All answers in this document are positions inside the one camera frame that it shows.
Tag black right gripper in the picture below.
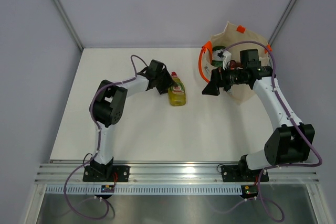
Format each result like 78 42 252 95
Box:
202 63 247 96

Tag yellow dish soap bottle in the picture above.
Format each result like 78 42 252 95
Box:
168 71 186 106

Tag green dish soap bottle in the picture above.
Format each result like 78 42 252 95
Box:
211 46 226 67

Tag red dish soap bottle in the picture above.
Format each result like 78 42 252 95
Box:
229 60 243 70

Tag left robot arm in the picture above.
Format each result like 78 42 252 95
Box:
89 60 175 182

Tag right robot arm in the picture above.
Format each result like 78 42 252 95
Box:
202 49 315 180

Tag beige canvas bag orange handles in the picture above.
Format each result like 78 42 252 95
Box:
198 21 272 106

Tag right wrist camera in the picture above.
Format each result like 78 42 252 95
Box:
211 49 232 68

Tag aluminium mounting rail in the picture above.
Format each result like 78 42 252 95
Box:
34 162 319 185

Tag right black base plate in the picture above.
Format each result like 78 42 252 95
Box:
219 164 269 183

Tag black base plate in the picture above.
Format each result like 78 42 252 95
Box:
219 164 269 183
82 165 130 183

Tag white slotted cable duct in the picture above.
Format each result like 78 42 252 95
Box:
46 184 242 195

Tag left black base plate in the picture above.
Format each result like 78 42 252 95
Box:
82 165 130 183

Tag right aluminium frame post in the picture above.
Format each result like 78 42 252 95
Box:
268 0 298 47

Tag aluminium frame post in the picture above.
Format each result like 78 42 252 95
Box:
51 0 85 52
268 0 298 47

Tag left aluminium frame post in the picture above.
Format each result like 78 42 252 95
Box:
51 0 85 52

